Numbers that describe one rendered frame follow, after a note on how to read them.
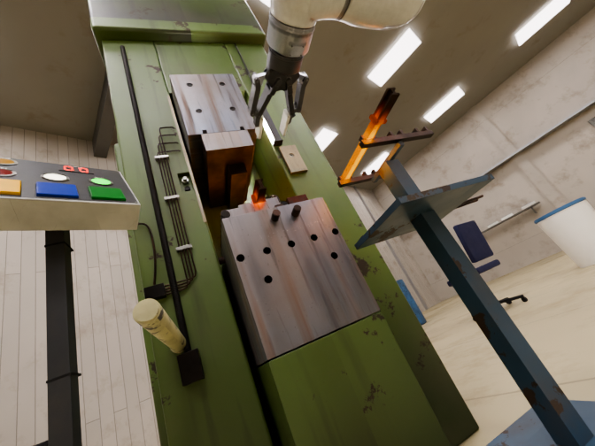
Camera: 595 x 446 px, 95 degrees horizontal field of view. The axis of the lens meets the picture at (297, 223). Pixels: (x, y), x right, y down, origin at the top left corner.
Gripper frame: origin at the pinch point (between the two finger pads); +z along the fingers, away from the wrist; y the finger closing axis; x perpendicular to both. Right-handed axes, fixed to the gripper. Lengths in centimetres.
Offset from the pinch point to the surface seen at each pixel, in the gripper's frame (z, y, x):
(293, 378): 29, -11, -59
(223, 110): 35, 1, 50
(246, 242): 29.0, -10.6, -18.4
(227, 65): 49, 19, 106
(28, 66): 255, -172, 441
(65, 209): 15, -52, -5
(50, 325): 25, -59, -28
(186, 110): 35, -15, 52
